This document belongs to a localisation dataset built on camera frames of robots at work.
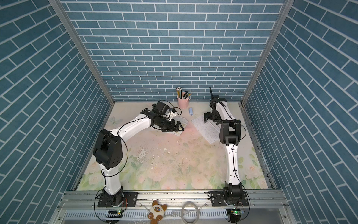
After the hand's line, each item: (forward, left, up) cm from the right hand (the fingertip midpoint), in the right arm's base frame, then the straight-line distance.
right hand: (211, 122), depth 108 cm
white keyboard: (-8, +2, 0) cm, 8 cm away
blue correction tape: (+8, +17, +3) cm, 19 cm away
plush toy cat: (-60, +30, +3) cm, 67 cm away
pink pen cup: (+14, +23, +8) cm, 28 cm away
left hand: (-18, +21, +14) cm, 31 cm away
